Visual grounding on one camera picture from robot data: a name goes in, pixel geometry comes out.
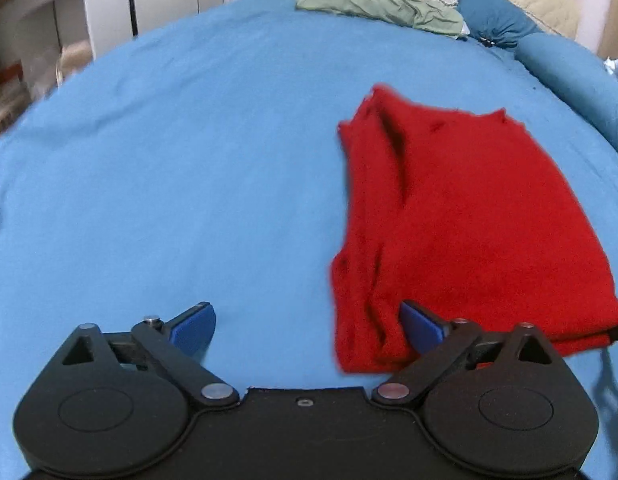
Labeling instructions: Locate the red knit sweater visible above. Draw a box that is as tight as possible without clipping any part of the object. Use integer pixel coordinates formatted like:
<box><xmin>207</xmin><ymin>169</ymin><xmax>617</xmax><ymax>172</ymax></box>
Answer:
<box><xmin>330</xmin><ymin>85</ymin><xmax>618</xmax><ymax>374</ymax></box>

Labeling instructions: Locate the blue bed sheet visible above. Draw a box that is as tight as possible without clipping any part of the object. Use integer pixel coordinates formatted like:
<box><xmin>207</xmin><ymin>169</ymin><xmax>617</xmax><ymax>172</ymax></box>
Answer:
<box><xmin>0</xmin><ymin>0</ymin><xmax>618</xmax><ymax>392</ymax></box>

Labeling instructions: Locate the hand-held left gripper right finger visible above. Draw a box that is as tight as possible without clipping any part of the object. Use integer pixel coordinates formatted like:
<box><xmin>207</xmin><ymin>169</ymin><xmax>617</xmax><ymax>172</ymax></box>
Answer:
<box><xmin>372</xmin><ymin>299</ymin><xmax>558</xmax><ymax>407</ymax></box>

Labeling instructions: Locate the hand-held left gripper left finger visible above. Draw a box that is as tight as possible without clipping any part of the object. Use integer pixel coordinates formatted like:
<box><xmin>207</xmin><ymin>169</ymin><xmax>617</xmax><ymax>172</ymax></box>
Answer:
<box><xmin>60</xmin><ymin>301</ymin><xmax>240</xmax><ymax>409</ymax></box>

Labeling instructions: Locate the blue bolster pillow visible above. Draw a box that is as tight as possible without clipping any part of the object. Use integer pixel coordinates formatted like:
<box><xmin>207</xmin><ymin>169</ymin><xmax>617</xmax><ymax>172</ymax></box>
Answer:
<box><xmin>516</xmin><ymin>34</ymin><xmax>618</xmax><ymax>163</ymax></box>

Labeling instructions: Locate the dark blue pillow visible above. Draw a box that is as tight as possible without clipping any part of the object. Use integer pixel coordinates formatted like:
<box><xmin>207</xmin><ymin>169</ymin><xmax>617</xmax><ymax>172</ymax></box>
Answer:
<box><xmin>456</xmin><ymin>0</ymin><xmax>544</xmax><ymax>50</ymax></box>

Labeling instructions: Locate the green garment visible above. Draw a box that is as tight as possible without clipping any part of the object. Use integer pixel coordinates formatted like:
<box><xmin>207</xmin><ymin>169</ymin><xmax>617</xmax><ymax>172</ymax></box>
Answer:
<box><xmin>295</xmin><ymin>0</ymin><xmax>466</xmax><ymax>37</ymax></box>

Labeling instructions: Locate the white desk with shelves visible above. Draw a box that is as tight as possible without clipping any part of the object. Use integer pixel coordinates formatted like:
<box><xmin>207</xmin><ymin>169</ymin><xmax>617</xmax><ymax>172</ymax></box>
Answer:
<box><xmin>0</xmin><ymin>0</ymin><xmax>97</xmax><ymax>136</ymax></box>

